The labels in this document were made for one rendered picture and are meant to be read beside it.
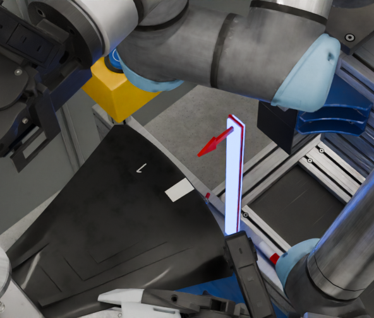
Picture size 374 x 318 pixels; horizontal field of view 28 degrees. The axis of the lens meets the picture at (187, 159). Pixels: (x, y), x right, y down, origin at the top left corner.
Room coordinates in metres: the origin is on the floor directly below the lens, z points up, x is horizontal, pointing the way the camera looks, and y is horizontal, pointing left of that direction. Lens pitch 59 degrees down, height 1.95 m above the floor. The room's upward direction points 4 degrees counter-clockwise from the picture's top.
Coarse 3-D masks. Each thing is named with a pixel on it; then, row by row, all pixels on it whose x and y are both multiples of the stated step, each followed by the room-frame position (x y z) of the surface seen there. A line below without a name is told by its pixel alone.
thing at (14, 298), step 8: (8, 288) 0.30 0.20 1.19; (16, 288) 0.30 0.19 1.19; (8, 296) 0.29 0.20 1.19; (16, 296) 0.29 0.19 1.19; (24, 296) 0.29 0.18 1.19; (8, 304) 0.28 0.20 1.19; (16, 304) 0.28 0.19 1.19; (24, 304) 0.28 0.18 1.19; (32, 304) 0.28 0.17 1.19; (8, 312) 0.28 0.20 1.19; (16, 312) 0.27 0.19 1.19; (24, 312) 0.27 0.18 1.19; (32, 312) 0.27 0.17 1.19; (40, 312) 0.27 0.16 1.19
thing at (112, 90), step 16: (96, 64) 0.69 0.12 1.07; (96, 80) 0.67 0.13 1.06; (112, 80) 0.66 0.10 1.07; (128, 80) 0.66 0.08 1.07; (96, 96) 0.68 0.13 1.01; (112, 96) 0.64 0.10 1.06; (128, 96) 0.66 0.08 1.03; (144, 96) 0.68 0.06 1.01; (112, 112) 0.65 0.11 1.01; (128, 112) 0.65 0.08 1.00
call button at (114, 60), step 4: (112, 52) 0.70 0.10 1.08; (116, 52) 0.70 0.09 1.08; (112, 56) 0.70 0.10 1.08; (116, 56) 0.70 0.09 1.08; (112, 60) 0.69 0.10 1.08; (116, 60) 0.69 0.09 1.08; (112, 64) 0.69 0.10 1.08; (116, 64) 0.68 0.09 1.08; (120, 64) 0.68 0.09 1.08; (120, 68) 0.68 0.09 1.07
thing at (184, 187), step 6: (186, 180) 0.43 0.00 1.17; (174, 186) 0.42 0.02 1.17; (180, 186) 0.42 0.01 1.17; (186, 186) 0.42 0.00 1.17; (192, 186) 0.42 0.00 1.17; (168, 192) 0.41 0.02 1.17; (174, 192) 0.41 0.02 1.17; (180, 192) 0.41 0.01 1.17; (186, 192) 0.42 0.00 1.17; (174, 198) 0.41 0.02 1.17
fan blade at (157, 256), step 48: (144, 144) 0.48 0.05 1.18; (96, 192) 0.42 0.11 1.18; (144, 192) 0.41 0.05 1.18; (192, 192) 0.42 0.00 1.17; (48, 240) 0.36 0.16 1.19; (96, 240) 0.35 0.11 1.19; (144, 240) 0.35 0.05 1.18; (192, 240) 0.36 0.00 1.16; (48, 288) 0.30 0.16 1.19; (96, 288) 0.30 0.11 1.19; (144, 288) 0.30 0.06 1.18
